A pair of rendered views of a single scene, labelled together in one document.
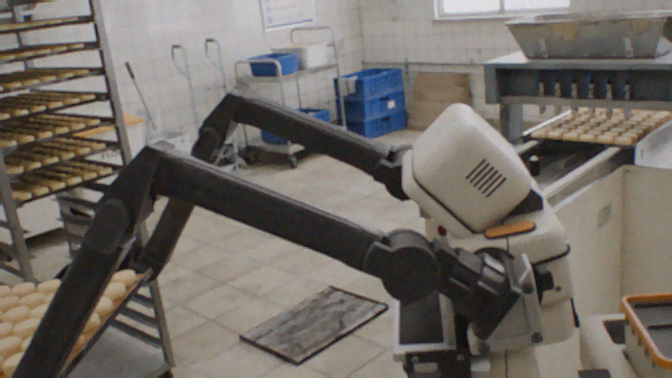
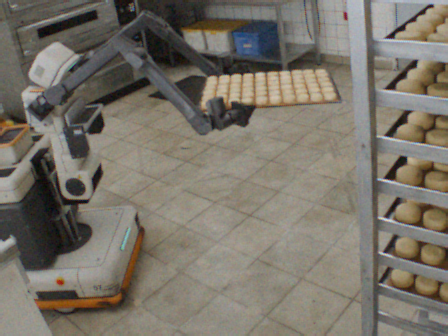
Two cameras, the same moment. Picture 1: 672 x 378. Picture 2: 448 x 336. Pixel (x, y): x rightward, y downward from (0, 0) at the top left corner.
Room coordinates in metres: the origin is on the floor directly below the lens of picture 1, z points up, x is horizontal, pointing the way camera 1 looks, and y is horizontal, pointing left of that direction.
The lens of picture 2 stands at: (3.17, 0.49, 1.73)
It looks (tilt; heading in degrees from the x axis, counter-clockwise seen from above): 25 degrees down; 174
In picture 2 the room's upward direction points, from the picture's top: 8 degrees counter-clockwise
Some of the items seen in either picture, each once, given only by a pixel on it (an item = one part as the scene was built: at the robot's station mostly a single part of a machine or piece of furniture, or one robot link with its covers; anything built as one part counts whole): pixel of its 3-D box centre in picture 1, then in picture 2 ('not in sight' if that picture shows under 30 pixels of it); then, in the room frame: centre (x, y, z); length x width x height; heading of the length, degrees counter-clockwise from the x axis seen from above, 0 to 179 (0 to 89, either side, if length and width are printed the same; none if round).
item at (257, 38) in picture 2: not in sight; (256, 38); (-2.13, 1.06, 0.36); 0.47 x 0.38 x 0.26; 134
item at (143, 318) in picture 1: (113, 305); not in sight; (2.63, 0.98, 0.33); 0.64 x 0.03 x 0.03; 47
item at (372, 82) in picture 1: (368, 83); not in sight; (6.74, -0.47, 0.50); 0.60 x 0.40 x 0.20; 135
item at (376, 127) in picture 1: (372, 123); not in sight; (6.74, -0.47, 0.10); 0.60 x 0.40 x 0.20; 130
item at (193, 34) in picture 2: not in sight; (204, 34); (-2.76, 0.48, 0.36); 0.47 x 0.39 x 0.26; 131
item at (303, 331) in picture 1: (315, 321); not in sight; (2.88, 0.16, 0.02); 0.60 x 0.40 x 0.03; 133
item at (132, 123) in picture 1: (101, 167); not in sight; (4.98, 1.71, 0.38); 0.64 x 0.54 x 0.77; 40
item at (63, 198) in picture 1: (90, 205); not in sight; (2.63, 0.98, 0.78); 0.64 x 0.03 x 0.03; 47
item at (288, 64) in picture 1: (273, 65); not in sight; (5.99, 0.39, 0.88); 0.40 x 0.30 x 0.16; 46
